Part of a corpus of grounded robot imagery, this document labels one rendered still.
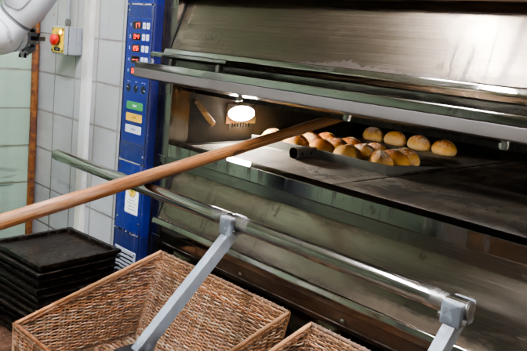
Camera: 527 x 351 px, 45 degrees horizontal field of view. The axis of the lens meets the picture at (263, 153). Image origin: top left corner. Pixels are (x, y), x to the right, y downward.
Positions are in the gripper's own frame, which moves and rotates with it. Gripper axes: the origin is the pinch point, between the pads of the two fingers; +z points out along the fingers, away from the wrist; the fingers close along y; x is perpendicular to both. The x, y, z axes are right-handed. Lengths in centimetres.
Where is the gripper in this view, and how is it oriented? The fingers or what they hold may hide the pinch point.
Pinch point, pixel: (37, 38)
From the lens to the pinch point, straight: 230.5
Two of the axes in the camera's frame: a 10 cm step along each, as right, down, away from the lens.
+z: 0.0, -1.6, 9.9
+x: 10.0, 0.9, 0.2
